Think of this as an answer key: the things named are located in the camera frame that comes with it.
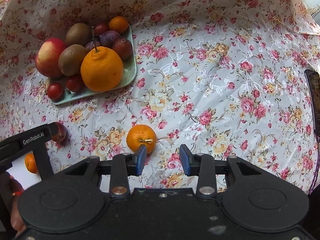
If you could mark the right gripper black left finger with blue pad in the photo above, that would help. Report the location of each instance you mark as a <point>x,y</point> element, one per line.
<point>123,166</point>

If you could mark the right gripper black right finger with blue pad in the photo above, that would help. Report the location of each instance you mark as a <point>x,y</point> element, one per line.
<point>202,166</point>

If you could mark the mandarin with stem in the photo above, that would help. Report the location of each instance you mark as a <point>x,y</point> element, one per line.
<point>141,135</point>

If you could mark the person's hand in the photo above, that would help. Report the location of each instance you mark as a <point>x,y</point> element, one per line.
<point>16,220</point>

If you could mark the black box white interior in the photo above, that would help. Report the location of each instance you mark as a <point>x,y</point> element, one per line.
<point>26,178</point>

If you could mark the mandarin near tray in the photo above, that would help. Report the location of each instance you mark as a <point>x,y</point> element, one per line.
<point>30,163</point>

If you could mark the dark plum near tray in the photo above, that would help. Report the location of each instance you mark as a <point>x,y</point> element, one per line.
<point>60,136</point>

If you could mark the left cherry tomato on tray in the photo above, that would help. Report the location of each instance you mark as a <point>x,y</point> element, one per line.
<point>55,91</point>

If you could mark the cherry tomato on tray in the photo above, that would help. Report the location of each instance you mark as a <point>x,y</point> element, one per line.
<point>55,91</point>
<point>74,83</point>

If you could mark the right cherry tomato on tray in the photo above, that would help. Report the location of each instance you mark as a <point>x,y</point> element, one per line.
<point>74,83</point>

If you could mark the red apple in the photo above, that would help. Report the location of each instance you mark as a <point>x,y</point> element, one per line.
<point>47,59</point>

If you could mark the front brown kiwi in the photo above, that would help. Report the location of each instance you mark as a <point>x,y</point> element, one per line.
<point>71,59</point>

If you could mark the brown kiwi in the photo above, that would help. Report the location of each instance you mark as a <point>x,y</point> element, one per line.
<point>71,59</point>
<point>79,33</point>

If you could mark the light green tray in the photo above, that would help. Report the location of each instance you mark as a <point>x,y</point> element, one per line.
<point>130,72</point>

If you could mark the large knobbed orange on tray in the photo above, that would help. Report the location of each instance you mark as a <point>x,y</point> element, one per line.
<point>102,69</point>

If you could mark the small plum behind orange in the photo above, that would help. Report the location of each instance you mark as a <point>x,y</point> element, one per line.
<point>92,45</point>

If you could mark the rear brown kiwi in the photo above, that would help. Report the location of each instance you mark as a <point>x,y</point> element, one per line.
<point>79,33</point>

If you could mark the reddish plum on tray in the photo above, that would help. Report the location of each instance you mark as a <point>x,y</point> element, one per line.
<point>123,48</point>

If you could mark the purple plum on tray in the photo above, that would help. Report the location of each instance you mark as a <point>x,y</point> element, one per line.
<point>108,38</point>

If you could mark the red tomato rear tray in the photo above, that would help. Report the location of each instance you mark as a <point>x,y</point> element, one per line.
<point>100,28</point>

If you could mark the black flat device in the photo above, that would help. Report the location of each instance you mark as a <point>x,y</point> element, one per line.
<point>312,78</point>

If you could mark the small mandarin on tray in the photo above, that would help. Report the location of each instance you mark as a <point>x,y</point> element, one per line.
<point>119,24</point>

